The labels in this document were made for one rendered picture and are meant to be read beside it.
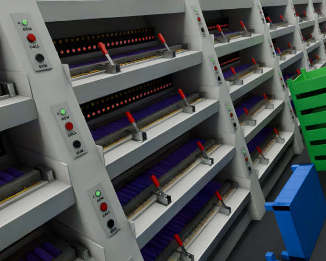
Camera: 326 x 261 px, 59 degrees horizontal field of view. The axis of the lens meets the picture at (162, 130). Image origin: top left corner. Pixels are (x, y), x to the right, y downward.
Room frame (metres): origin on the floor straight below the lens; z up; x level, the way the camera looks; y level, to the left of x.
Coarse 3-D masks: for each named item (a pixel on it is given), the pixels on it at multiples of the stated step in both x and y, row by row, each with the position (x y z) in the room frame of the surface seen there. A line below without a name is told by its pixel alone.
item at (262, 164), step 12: (264, 132) 1.63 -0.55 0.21; (276, 132) 1.52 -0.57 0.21; (288, 132) 1.64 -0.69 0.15; (252, 144) 1.48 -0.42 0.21; (264, 144) 1.46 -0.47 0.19; (276, 144) 1.50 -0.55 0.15; (288, 144) 1.57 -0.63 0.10; (252, 156) 1.35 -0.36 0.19; (264, 156) 1.39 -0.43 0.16; (276, 156) 1.39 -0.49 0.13; (264, 168) 1.28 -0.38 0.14
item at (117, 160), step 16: (208, 96) 1.15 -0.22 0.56; (112, 112) 0.95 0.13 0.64; (208, 112) 1.06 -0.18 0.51; (144, 128) 0.89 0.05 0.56; (160, 128) 0.88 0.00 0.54; (176, 128) 0.90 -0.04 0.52; (128, 144) 0.78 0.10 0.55; (144, 144) 0.78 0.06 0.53; (160, 144) 0.84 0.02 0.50; (112, 160) 0.70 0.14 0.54; (128, 160) 0.74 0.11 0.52; (112, 176) 0.70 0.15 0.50
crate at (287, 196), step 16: (304, 176) 0.95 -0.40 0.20; (288, 192) 0.88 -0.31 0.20; (304, 192) 0.90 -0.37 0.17; (320, 192) 1.00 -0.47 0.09; (272, 208) 0.84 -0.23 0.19; (288, 208) 0.81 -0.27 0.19; (304, 208) 0.87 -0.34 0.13; (320, 208) 0.97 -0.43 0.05; (288, 224) 0.82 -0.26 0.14; (304, 224) 0.85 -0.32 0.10; (320, 224) 0.94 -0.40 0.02; (288, 240) 0.83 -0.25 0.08; (304, 240) 0.82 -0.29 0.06; (288, 256) 0.84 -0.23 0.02; (304, 256) 0.81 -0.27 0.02
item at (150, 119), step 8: (192, 96) 1.11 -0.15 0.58; (176, 104) 1.03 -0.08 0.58; (160, 112) 0.96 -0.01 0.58; (168, 112) 0.99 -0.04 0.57; (144, 120) 0.89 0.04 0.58; (152, 120) 0.93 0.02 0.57; (120, 128) 0.84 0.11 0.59; (128, 128) 0.84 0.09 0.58; (104, 136) 0.79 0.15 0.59; (112, 136) 0.79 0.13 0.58; (120, 136) 0.82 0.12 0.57; (96, 144) 0.75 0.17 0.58; (104, 144) 0.77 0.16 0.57; (112, 144) 0.77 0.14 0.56
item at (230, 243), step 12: (288, 156) 1.60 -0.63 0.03; (276, 168) 1.45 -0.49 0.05; (264, 180) 1.36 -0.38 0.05; (276, 180) 1.41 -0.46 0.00; (264, 192) 1.29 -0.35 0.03; (240, 216) 1.12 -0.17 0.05; (240, 228) 1.08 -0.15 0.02; (228, 240) 1.00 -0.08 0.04; (216, 252) 0.95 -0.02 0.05; (228, 252) 0.98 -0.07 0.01
